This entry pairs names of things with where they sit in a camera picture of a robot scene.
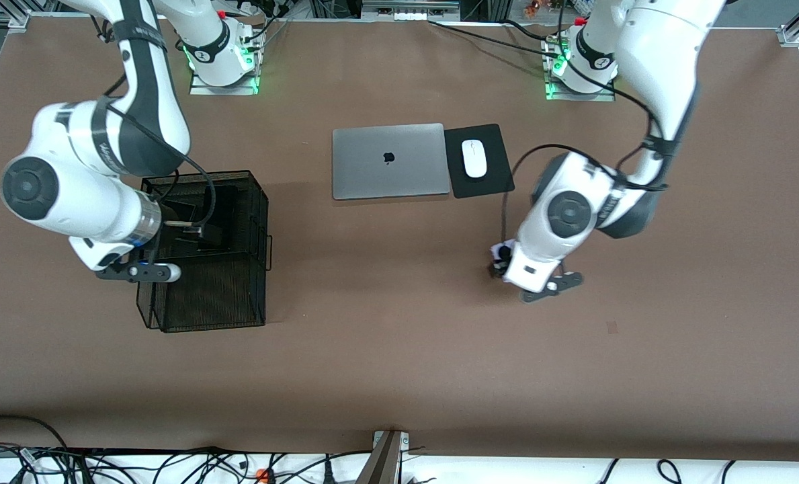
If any lavender flip phone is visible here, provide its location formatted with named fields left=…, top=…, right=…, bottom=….
left=491, top=242, right=519, bottom=283

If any small black flip phone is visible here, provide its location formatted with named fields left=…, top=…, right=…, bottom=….
left=161, top=194, right=204, bottom=226

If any long black phone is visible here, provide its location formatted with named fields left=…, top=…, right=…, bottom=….
left=201, top=187, right=230, bottom=251

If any black mouse pad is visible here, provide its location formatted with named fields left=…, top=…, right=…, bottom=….
left=444, top=124, right=515, bottom=199

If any white computer mouse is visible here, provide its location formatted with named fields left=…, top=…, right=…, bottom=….
left=462, top=139, right=489, bottom=179

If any silver closed laptop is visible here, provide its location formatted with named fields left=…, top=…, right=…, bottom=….
left=332, top=123, right=452, bottom=201

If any white power strip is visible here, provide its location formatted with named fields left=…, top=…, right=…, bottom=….
left=361, top=0, right=462, bottom=21

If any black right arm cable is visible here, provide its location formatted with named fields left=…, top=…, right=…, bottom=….
left=90, top=10, right=217, bottom=236

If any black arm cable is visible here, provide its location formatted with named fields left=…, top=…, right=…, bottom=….
left=90, top=10, right=217, bottom=236
left=501, top=0, right=662, bottom=246

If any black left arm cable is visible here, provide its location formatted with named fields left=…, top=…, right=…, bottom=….
left=501, top=0, right=662, bottom=246

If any black wire mesh basket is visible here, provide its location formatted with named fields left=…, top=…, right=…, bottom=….
left=132, top=170, right=274, bottom=333

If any grey metal camera post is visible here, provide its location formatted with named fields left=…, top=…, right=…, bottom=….
left=355, top=430, right=411, bottom=484

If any long black table cable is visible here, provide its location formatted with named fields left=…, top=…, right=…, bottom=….
left=428, top=20, right=558, bottom=56

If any short black table cable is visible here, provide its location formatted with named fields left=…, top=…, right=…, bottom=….
left=500, top=19, right=551, bottom=41

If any looping black floor cable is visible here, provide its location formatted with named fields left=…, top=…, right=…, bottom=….
left=0, top=415, right=69, bottom=450

